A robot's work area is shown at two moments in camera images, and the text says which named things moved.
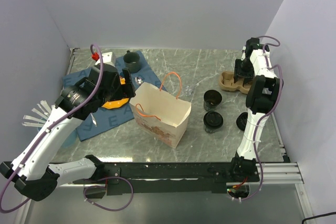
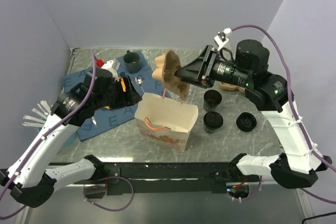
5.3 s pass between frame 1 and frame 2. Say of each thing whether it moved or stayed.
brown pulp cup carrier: moved
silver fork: stayed
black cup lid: stayed
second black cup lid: stayed
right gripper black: moved
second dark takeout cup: stayed
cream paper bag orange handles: moved
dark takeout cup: stayed
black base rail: stayed
